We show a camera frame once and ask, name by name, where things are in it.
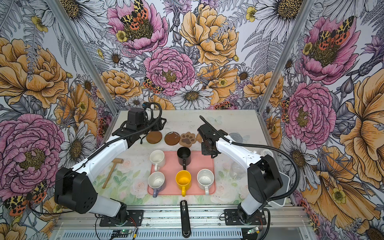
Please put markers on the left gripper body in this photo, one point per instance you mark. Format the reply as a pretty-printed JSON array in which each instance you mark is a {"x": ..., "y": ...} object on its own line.
[{"x": 157, "y": 127}]

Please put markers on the yellow mug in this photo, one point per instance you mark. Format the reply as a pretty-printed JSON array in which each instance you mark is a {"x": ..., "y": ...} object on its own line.
[{"x": 184, "y": 181}]

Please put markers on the black center bar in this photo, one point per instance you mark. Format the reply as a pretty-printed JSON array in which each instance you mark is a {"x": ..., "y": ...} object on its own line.
[{"x": 185, "y": 219}]

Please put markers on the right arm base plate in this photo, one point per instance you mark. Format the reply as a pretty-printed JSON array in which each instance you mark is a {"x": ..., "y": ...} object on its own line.
[{"x": 235, "y": 217}]

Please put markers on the cork round coaster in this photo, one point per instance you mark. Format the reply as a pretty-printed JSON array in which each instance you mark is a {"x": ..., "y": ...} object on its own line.
[{"x": 199, "y": 138}]

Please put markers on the black mug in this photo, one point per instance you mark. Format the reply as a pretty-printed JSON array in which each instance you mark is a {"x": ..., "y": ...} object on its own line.
[{"x": 184, "y": 157}]

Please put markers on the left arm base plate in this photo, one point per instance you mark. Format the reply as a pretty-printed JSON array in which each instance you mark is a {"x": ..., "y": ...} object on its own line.
[{"x": 131, "y": 218}]

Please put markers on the white paper cup with lid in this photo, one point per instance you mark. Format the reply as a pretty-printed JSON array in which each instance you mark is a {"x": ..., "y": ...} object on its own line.
[{"x": 266, "y": 152}]

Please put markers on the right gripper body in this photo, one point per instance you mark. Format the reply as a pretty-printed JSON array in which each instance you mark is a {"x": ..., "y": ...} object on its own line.
[{"x": 206, "y": 150}]

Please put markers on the paw shaped coaster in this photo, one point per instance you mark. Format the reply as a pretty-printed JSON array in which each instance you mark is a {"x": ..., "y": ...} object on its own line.
[{"x": 187, "y": 139}]

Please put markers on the clear glass cup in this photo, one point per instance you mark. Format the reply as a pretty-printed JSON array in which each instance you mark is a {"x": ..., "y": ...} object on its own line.
[{"x": 237, "y": 171}]

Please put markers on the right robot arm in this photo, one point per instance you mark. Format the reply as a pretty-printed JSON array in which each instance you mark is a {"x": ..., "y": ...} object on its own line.
[{"x": 263, "y": 176}]

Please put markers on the dark brown round coaster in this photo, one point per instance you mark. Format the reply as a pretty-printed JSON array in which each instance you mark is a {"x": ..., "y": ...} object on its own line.
[{"x": 154, "y": 137}]

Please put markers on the green circuit board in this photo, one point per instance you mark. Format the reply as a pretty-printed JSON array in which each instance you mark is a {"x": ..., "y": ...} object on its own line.
[{"x": 122, "y": 234}]

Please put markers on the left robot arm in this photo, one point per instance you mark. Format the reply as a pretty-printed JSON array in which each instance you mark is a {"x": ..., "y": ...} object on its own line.
[{"x": 74, "y": 188}]

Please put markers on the pink tray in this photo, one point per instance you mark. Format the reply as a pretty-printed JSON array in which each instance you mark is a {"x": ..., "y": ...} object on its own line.
[{"x": 172, "y": 167}]

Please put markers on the glossy brown round coaster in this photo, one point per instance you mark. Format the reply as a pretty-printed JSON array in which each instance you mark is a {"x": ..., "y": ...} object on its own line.
[{"x": 172, "y": 138}]

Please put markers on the wooden mallet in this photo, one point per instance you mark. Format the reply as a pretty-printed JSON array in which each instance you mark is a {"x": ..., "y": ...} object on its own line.
[{"x": 115, "y": 162}]

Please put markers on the grey woven round coaster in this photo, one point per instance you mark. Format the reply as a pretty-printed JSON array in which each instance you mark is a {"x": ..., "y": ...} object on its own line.
[{"x": 236, "y": 137}]

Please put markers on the white mug purple handle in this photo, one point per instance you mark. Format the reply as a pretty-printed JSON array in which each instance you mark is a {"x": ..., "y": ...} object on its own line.
[{"x": 157, "y": 182}]

